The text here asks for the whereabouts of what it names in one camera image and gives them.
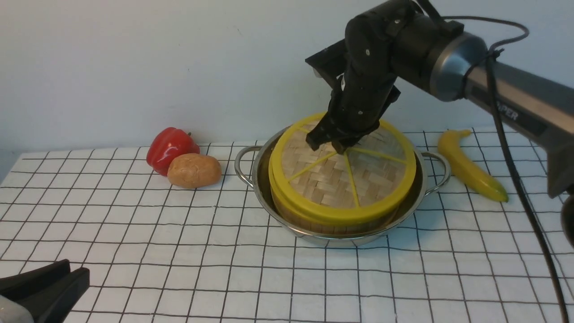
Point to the stainless steel two-handled pot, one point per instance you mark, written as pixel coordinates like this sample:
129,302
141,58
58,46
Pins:
251,166

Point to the brown potato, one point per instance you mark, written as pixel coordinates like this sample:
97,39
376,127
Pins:
193,170

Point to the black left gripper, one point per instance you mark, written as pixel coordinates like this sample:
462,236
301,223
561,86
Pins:
44,295

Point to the yellow-rimmed bamboo steamer basket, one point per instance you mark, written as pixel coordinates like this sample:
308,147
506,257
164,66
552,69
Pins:
341,202

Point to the red bell pepper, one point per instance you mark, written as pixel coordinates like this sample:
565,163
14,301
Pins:
167,145

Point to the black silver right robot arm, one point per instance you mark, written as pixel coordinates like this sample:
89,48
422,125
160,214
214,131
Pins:
410,40

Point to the yellow woven bamboo steamer lid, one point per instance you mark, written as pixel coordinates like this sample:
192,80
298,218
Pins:
385,151

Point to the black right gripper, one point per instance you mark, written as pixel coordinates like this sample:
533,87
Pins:
359,72

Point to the yellow banana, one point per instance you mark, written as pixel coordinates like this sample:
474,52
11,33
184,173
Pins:
466,170

